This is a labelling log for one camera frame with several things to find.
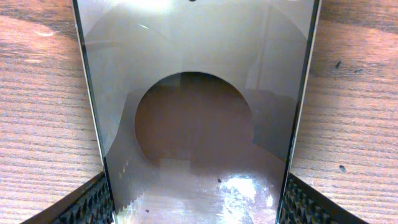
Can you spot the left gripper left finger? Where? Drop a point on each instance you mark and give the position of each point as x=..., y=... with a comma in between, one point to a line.
x=91, y=203

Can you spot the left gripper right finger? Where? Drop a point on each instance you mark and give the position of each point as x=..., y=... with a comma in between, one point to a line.
x=302, y=204

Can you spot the Galaxy smartphone with reflective screen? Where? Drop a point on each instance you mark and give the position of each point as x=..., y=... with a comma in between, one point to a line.
x=196, y=103

